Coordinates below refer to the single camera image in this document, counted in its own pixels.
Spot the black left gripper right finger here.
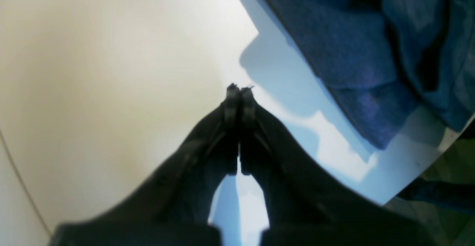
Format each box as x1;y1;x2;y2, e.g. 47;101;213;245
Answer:
240;88;435;246

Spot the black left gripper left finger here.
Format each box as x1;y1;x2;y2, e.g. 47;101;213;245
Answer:
49;84;241;246

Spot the blue-grey T-shirt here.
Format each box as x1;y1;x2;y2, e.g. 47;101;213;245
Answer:
265;0;474;150

